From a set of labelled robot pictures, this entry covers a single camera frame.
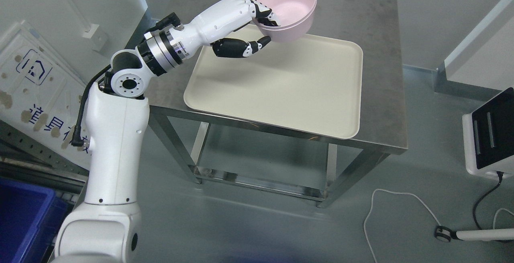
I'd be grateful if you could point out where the stainless steel table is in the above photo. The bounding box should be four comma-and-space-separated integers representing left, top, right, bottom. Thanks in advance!
147, 0, 408, 208

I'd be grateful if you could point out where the black power cable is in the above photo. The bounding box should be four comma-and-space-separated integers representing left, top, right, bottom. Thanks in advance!
473, 171, 514, 242

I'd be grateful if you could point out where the white cable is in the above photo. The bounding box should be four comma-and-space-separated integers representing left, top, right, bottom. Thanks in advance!
363, 188, 514, 263

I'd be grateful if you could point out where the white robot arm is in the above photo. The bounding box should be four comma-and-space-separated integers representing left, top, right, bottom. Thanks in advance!
53, 13, 189, 263

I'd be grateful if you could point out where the white wheeled stand leg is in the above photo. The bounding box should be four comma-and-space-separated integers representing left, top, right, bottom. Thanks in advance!
434, 225, 514, 242

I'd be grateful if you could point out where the pink bowl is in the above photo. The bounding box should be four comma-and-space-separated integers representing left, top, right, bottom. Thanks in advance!
255, 0, 317, 42
256, 0, 317, 29

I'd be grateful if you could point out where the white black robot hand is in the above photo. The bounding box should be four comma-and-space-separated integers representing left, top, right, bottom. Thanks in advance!
186, 0, 281, 58

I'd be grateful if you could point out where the metal shelf rack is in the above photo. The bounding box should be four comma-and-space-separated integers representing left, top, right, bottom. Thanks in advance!
1, 121, 89, 263

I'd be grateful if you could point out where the cream plastic tray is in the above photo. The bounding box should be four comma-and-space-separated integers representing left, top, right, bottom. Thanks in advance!
183, 34, 363, 140

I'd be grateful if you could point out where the white device with black screen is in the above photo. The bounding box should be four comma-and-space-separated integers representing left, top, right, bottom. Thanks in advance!
461, 87, 514, 179

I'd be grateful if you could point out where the white sign board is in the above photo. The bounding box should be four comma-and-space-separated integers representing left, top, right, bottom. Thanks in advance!
0, 21, 91, 170

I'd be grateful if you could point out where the blue plastic bin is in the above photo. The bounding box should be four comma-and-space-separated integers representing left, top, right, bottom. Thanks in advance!
0, 178, 68, 263

